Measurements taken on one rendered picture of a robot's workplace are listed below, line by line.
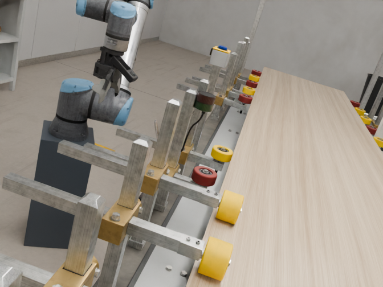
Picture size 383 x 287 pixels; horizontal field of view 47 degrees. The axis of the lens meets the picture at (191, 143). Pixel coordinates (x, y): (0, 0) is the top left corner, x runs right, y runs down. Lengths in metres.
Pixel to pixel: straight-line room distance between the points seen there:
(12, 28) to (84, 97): 2.46
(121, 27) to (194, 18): 7.76
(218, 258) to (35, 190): 0.42
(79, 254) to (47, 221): 1.59
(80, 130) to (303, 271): 1.37
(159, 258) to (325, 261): 0.53
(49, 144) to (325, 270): 1.41
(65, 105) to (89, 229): 1.44
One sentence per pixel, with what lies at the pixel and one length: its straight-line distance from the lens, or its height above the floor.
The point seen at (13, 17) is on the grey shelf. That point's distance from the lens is 4.47.
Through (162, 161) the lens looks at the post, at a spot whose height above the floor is 0.99.
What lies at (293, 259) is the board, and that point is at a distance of 1.15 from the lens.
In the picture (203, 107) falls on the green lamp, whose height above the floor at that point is 1.10.
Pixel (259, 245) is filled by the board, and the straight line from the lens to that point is 1.14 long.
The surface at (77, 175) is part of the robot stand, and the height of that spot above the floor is 0.44.
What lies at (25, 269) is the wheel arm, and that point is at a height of 0.96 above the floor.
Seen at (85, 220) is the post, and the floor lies 1.08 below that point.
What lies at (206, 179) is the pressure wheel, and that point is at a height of 0.90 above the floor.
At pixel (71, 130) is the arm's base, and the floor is 0.65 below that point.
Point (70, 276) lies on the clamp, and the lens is 0.78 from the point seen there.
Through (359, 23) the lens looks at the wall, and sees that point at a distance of 9.12.
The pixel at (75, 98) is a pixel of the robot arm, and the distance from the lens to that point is 2.10.
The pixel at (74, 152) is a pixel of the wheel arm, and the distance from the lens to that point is 1.23.
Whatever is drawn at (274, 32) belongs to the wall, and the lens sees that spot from 9.11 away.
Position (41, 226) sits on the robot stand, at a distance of 2.36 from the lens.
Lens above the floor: 1.47
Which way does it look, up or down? 20 degrees down
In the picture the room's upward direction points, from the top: 17 degrees clockwise
